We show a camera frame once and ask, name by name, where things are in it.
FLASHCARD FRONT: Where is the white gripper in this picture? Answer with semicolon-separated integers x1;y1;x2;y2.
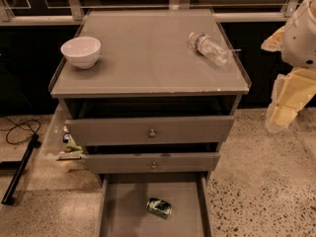
261;3;316;132

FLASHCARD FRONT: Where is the green soda can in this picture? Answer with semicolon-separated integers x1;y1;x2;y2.
146;197;172;219

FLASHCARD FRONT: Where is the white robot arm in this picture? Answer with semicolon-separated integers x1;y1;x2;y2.
261;0;316;132

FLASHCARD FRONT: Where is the grey top drawer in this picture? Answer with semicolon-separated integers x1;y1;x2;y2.
65;116;234;146

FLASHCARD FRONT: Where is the grey drawer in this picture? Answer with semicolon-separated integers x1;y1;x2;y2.
83;152;220;174
96;173;214;237
65;116;234;146

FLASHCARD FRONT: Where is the grey drawer cabinet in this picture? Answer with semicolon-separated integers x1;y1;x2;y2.
48;9;253;183

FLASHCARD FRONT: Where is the grey middle drawer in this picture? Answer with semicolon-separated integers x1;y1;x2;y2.
83;152;220;174

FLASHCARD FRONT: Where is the grey bottom drawer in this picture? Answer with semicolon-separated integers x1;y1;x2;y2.
96;173;214;237

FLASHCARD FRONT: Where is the clear plastic water bottle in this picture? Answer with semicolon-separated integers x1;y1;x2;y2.
189;33;229;66

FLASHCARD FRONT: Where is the white ceramic bowl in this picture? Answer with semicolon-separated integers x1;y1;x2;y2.
60;37;101;69

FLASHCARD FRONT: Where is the black metal stand leg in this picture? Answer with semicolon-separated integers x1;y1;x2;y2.
1;134;40;205

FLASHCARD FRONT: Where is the metal railing frame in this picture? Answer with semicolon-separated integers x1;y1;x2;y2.
0;0;303;26

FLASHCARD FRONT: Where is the black cable on floor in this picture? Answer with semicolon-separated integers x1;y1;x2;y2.
0;115;41;146

